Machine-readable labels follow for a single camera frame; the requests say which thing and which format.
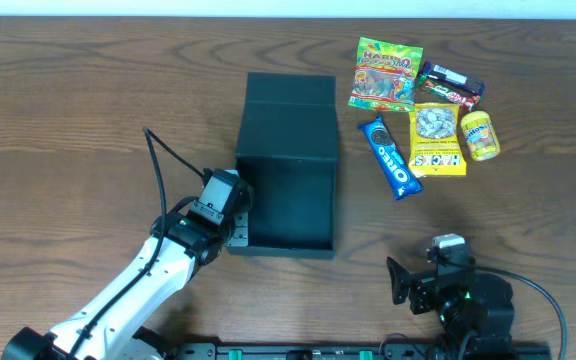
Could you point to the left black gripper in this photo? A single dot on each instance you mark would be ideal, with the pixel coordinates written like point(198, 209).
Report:
point(239, 226)

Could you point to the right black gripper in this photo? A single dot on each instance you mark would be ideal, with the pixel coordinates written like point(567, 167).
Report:
point(419, 291)

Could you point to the black gift box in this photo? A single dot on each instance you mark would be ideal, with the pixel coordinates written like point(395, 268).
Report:
point(288, 151)

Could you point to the blue Oreo cookie pack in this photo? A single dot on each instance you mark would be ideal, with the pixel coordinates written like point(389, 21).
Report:
point(400, 178)

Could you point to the yellow Hacks candy bag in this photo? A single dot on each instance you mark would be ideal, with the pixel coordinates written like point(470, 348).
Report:
point(435, 149)

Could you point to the yellow candy jar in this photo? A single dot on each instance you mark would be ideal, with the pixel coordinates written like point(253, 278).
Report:
point(480, 136)

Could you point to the green Haribo gummy bag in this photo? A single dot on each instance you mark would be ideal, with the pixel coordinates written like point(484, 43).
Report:
point(385, 76)

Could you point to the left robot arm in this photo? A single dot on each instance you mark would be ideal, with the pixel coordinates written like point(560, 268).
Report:
point(181, 242)

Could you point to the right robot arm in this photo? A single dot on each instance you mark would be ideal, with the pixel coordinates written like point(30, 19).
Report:
point(474, 308)

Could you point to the green red candy bar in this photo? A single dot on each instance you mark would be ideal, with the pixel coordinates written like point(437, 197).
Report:
point(444, 92)

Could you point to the dark blue chocolate bar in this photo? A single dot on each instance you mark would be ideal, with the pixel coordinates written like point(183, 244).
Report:
point(445, 75)

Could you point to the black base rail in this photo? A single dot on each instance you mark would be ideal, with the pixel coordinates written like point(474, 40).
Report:
point(389, 351)

